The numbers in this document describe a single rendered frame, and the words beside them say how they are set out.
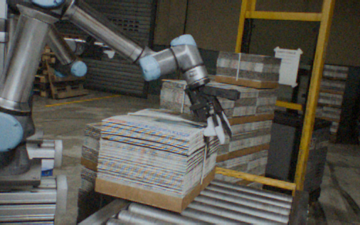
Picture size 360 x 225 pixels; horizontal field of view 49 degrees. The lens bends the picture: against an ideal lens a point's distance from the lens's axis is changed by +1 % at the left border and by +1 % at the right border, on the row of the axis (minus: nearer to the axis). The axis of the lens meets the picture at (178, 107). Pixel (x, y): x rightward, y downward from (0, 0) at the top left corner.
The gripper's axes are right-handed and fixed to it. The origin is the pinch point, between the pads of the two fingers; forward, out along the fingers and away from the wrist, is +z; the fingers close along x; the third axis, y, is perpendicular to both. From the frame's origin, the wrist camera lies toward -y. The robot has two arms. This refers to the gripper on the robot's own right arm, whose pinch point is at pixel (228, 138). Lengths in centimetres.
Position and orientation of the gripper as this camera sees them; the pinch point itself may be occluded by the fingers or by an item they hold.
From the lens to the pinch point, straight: 125.3
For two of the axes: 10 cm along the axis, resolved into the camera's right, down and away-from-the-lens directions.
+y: -8.6, 3.6, 3.5
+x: -3.4, 1.0, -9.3
